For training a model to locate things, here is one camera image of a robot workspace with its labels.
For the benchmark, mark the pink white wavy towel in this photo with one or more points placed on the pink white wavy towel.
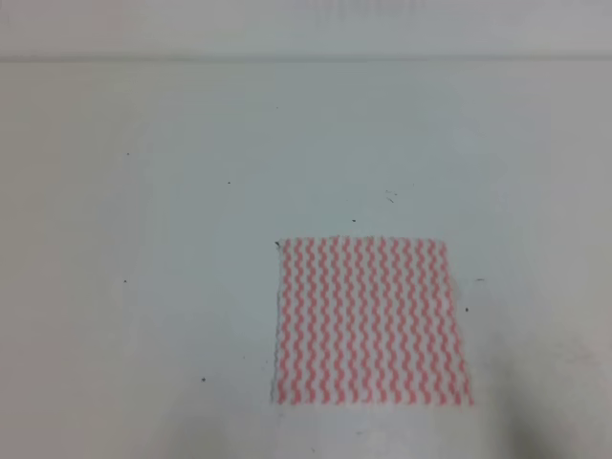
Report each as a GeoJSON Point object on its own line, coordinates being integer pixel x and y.
{"type": "Point", "coordinates": [367, 320]}

